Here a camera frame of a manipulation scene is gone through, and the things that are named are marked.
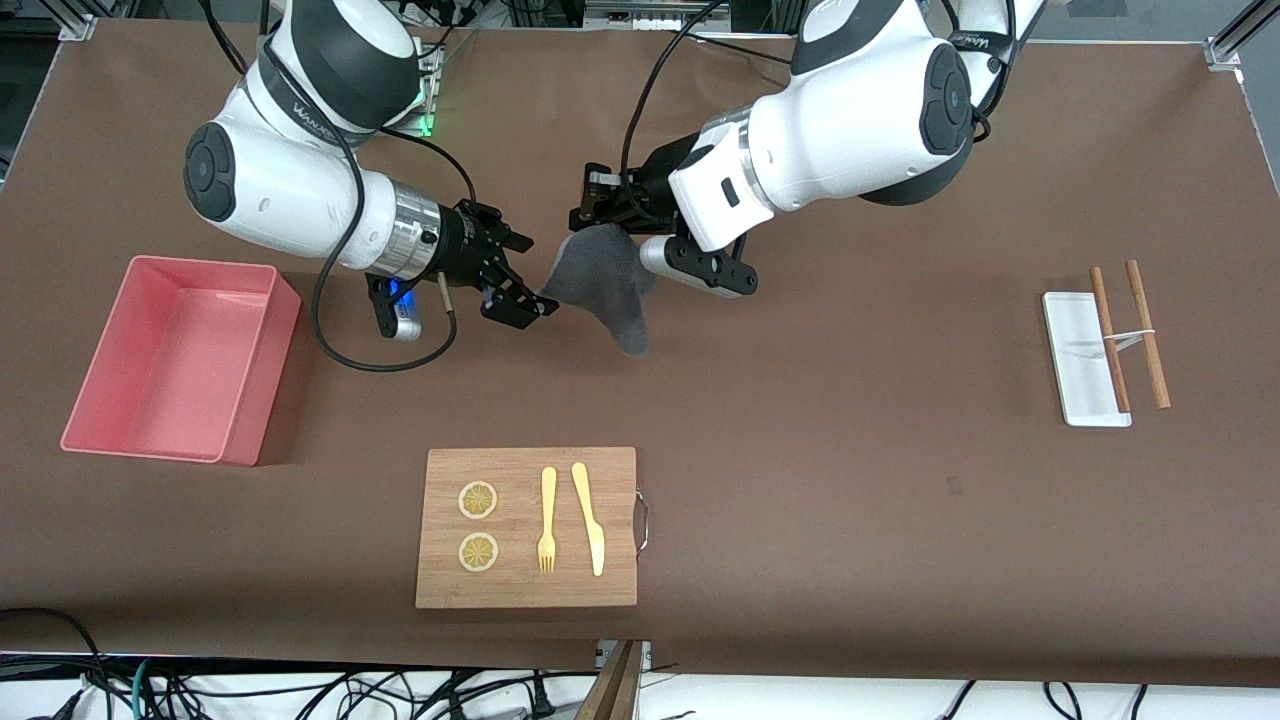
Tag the thin white band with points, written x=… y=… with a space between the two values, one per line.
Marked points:
x=1130 y=337

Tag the round lemon slice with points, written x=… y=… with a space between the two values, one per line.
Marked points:
x=478 y=500
x=478 y=552

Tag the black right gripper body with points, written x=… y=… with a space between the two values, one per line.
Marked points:
x=466 y=241

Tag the brown table cover sheet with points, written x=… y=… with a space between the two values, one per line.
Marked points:
x=800 y=400

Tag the pink plastic bin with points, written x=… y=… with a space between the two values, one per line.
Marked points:
x=170 y=370

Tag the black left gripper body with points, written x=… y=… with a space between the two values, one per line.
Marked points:
x=648 y=186

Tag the small metal bracket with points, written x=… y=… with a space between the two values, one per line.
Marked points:
x=645 y=655

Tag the silver metal frame rail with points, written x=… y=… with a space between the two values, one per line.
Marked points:
x=640 y=15

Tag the yellow plastic knife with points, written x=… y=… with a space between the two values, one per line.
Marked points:
x=592 y=530

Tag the brown wooden beam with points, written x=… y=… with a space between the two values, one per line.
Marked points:
x=612 y=690

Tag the white rectangular tray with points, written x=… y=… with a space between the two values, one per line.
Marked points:
x=1075 y=360

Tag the dark grey microfibre cloth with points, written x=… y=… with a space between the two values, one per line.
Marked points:
x=600 y=280

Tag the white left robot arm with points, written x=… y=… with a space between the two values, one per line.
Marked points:
x=850 y=110

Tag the yellow plastic fork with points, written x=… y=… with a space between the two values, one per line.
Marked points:
x=548 y=500

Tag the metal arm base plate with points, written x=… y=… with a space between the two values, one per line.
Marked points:
x=432 y=100

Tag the black power plug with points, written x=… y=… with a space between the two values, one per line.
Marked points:
x=542 y=698

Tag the aluminium extrusion bar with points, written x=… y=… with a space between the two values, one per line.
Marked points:
x=1240 y=30
x=80 y=25

